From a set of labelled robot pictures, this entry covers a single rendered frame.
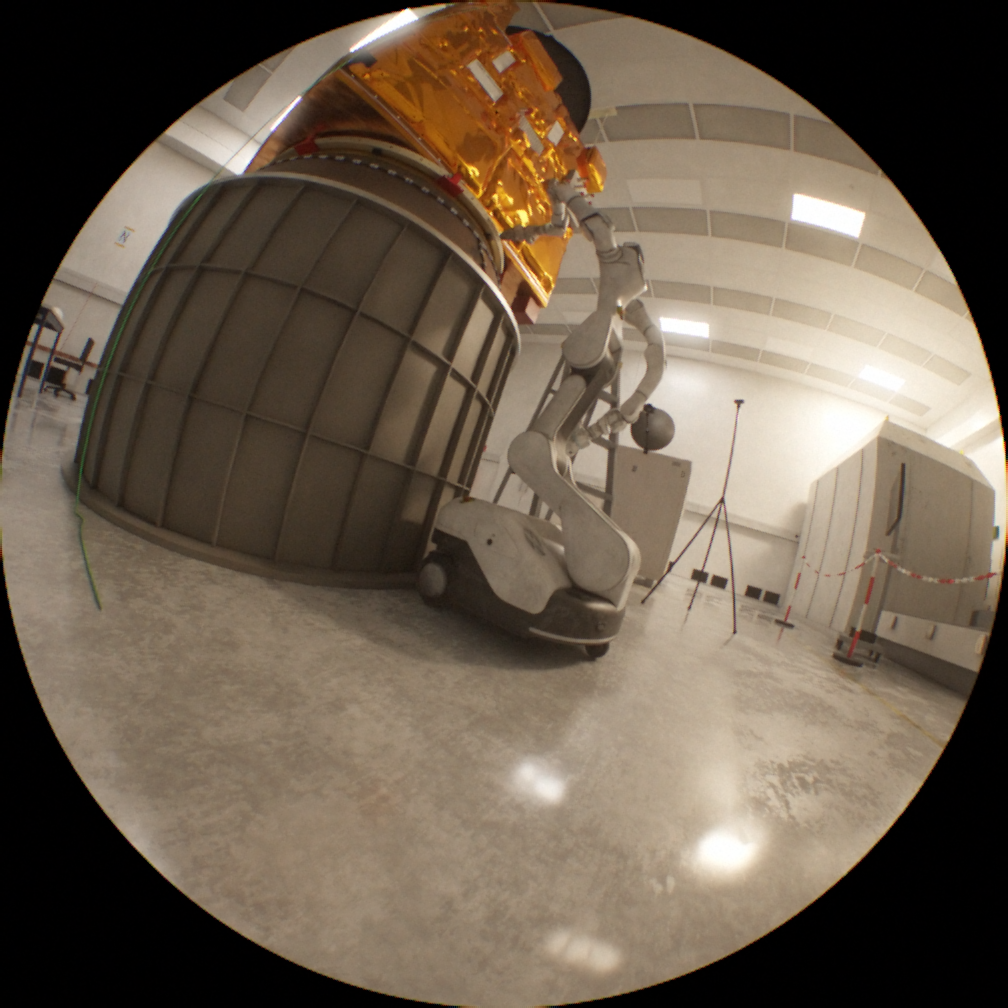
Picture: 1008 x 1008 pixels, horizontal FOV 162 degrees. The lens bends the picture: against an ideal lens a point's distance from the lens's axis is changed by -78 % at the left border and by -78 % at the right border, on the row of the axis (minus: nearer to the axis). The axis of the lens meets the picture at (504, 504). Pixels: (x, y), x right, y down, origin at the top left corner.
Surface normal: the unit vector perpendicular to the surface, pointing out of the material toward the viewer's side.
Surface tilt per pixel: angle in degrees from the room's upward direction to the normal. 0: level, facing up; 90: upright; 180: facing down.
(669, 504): 90
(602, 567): 90
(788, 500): 90
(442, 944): 0
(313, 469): 90
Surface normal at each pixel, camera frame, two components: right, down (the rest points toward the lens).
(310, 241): 0.47, 0.14
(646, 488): -0.46, -0.16
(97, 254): 0.83, 0.25
